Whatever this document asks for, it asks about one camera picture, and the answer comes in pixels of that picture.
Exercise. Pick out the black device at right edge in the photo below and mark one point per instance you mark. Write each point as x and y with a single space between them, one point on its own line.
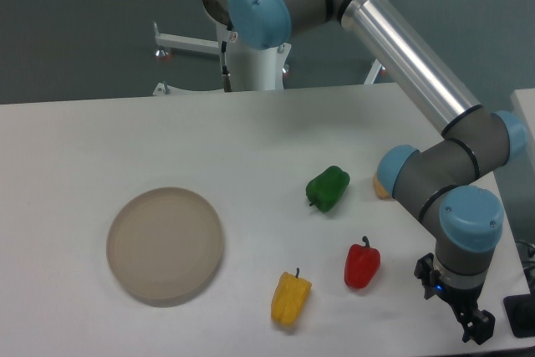
520 314

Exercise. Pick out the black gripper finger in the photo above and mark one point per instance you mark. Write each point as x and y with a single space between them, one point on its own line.
478 325
426 273

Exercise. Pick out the yellow bell pepper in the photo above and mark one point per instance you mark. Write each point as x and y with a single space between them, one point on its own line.
289 298

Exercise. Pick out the green bell pepper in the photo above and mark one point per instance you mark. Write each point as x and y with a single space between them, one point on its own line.
325 190

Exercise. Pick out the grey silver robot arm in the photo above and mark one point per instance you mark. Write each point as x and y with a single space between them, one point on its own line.
436 186

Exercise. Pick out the orange bell pepper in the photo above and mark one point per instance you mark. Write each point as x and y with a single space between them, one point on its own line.
379 190

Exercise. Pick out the beige round plate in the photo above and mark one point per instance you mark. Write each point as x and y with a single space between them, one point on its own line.
165 245

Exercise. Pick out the red bell pepper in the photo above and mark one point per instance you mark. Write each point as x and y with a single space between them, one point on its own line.
361 265

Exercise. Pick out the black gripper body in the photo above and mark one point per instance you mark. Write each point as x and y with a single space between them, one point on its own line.
461 292

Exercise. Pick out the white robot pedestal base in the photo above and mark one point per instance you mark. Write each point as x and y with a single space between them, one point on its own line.
242 68

